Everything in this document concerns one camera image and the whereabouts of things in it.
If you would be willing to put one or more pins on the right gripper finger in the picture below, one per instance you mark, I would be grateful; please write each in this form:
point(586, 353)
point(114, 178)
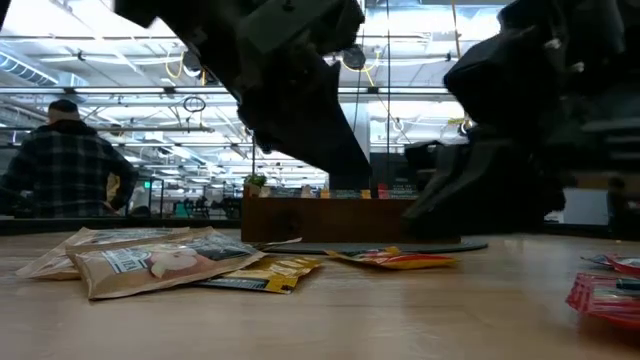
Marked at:
point(490, 200)

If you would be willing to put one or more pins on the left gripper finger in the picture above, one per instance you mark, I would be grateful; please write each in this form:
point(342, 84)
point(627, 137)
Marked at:
point(310, 125)

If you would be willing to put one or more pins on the yellow mango tea sachet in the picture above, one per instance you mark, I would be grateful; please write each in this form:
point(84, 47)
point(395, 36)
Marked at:
point(400, 261)
point(345, 193)
point(270, 275)

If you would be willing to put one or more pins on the wooden tea organizer box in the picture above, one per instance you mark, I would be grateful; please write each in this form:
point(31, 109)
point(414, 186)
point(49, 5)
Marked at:
point(325, 220)

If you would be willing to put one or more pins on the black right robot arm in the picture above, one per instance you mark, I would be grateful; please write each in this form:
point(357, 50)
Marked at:
point(600, 100)

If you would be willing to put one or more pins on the grey round woven placemat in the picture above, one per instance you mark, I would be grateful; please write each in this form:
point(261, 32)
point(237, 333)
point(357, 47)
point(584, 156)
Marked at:
point(470, 246)

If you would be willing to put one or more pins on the distant black rack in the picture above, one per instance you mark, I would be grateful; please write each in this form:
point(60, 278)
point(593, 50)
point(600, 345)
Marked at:
point(126, 197)

